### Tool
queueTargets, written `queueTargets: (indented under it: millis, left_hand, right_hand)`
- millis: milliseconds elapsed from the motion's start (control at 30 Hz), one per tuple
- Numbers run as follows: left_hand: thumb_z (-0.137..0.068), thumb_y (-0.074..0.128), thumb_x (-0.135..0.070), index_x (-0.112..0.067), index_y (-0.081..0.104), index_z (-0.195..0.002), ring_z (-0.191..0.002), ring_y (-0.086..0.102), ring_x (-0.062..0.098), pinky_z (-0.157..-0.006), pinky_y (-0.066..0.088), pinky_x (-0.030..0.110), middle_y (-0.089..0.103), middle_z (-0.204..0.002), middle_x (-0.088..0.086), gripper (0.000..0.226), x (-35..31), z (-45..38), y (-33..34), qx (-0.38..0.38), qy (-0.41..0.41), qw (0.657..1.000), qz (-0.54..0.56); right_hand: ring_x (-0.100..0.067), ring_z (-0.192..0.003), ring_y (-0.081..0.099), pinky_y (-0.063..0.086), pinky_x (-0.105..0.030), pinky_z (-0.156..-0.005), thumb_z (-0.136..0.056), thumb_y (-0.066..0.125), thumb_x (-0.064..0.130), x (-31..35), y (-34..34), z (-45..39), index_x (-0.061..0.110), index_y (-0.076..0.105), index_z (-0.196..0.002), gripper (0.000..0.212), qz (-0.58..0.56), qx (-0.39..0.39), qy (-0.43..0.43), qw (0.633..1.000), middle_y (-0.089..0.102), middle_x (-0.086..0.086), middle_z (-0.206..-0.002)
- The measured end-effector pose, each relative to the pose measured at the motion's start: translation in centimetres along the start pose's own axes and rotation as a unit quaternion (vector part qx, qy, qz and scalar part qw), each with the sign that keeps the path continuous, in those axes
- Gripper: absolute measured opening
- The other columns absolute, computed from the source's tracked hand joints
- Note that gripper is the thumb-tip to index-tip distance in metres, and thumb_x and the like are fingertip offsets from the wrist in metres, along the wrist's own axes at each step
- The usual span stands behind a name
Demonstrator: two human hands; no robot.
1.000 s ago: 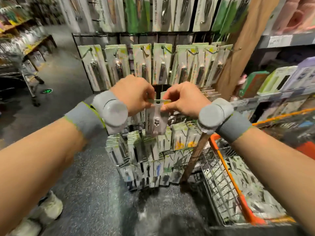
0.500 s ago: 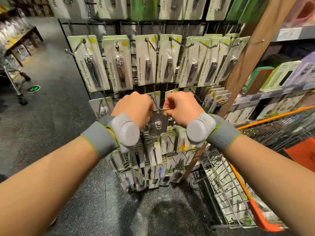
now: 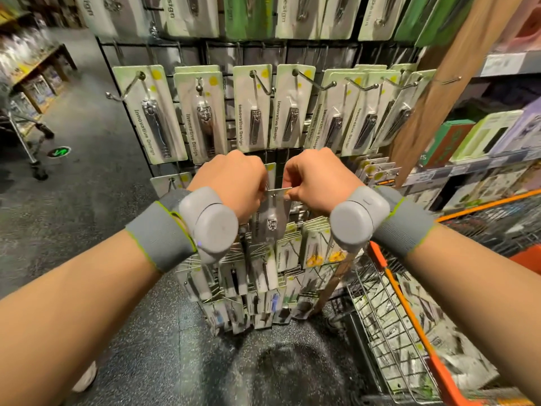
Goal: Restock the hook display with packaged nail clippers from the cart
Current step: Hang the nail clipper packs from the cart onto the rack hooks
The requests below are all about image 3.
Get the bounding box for pile of packets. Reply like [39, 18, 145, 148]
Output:
[362, 270, 502, 394]

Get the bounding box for wooden post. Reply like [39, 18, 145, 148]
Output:
[313, 0, 529, 320]

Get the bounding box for white shoe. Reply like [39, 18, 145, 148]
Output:
[71, 361, 99, 394]

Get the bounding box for green white box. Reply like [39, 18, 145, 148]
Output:
[452, 109, 525, 163]

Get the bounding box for grey wrist tracker band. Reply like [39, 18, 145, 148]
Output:
[125, 186, 241, 274]
[330, 185, 439, 259]

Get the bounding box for empty silver shopping cart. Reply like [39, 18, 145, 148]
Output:
[0, 78, 55, 181]

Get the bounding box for person's left forearm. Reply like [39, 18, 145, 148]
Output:
[0, 231, 162, 406]

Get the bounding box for person's right forearm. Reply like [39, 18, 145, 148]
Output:
[410, 224, 541, 403]

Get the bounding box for rows of hung nail clipper packs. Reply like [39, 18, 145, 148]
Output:
[74, 0, 478, 335]

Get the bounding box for person's right hand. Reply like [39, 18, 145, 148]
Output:
[283, 148, 366, 217]

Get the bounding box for wooden detergent shelf unit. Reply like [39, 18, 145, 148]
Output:
[0, 0, 79, 117]

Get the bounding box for grey kitchenware shelf unit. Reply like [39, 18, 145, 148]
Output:
[406, 0, 541, 218]

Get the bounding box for orange wire shopping cart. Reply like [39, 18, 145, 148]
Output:
[342, 188, 541, 406]

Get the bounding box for lavender product box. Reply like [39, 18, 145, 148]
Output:
[494, 97, 541, 155]

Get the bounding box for teal orange box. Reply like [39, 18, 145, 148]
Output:
[421, 119, 476, 167]

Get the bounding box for white carded nail clipper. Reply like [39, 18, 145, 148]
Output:
[254, 186, 294, 244]

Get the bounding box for person's left hand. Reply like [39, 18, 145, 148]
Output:
[188, 149, 270, 223]

